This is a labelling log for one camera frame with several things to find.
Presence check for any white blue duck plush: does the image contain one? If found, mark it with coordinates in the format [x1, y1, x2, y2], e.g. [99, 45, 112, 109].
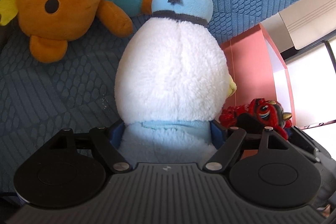
[114, 0, 237, 165]

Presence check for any blue textured chair cover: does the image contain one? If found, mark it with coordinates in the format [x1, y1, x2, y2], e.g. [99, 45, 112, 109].
[1, 0, 299, 192]

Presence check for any red black monster toy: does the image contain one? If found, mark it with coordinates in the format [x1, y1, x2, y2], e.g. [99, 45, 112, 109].
[219, 98, 292, 140]

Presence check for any pink cardboard box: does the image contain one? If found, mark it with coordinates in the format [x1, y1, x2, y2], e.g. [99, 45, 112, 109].
[220, 24, 296, 124]

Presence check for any black curved tube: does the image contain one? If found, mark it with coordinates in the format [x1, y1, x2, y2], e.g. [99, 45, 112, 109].
[324, 41, 336, 72]

